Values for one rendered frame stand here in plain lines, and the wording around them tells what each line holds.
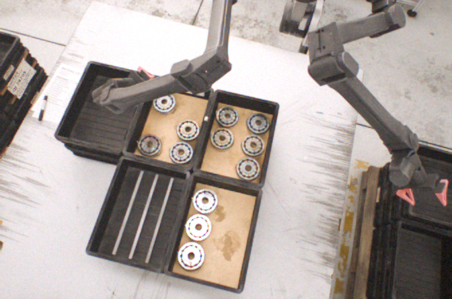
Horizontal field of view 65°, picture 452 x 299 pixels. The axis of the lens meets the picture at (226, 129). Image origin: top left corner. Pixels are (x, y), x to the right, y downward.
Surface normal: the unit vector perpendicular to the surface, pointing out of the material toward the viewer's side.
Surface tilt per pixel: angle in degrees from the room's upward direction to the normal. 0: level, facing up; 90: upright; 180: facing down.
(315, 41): 55
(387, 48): 0
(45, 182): 0
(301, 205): 0
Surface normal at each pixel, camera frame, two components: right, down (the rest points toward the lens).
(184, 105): 0.04, -0.39
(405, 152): -0.50, -0.83
